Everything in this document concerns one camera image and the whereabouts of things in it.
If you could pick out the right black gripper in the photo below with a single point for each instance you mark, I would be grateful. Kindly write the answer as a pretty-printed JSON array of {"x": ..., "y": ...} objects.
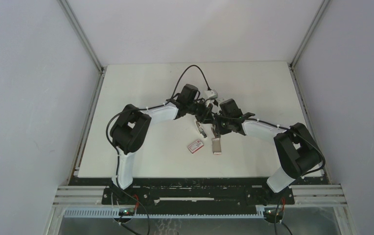
[{"x": 220, "y": 129}]

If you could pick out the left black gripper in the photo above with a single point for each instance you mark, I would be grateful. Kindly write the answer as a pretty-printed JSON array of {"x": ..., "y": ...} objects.
[{"x": 206, "y": 116}]

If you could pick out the cardboard staple box tray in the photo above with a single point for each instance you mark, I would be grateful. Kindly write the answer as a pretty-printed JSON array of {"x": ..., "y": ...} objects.
[{"x": 216, "y": 146}]

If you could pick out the red white staple box sleeve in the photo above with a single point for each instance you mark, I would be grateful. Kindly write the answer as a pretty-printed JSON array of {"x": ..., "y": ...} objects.
[{"x": 195, "y": 146}]

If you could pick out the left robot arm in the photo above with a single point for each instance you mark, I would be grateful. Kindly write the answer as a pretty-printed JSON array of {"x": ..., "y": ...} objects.
[{"x": 127, "y": 130}]

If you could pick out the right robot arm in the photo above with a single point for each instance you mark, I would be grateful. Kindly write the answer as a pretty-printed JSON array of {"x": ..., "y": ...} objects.
[{"x": 297, "y": 151}]

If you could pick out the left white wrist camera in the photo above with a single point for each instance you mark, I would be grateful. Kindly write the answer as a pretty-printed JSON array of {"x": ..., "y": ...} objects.
[{"x": 211, "y": 97}]

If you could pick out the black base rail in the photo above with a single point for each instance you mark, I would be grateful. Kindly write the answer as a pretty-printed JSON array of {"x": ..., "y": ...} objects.
[{"x": 196, "y": 196}]

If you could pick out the right circuit board with wires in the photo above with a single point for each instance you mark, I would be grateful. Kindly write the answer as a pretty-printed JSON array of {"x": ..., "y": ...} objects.
[{"x": 275, "y": 216}]

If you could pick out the circuit board with wires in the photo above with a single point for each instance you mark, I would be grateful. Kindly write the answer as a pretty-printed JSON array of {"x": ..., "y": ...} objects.
[
  {"x": 275, "y": 216},
  {"x": 132, "y": 212}
]

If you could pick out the left circuit board with wires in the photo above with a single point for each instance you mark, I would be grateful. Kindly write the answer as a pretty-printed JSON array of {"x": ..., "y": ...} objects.
[{"x": 132, "y": 212}]

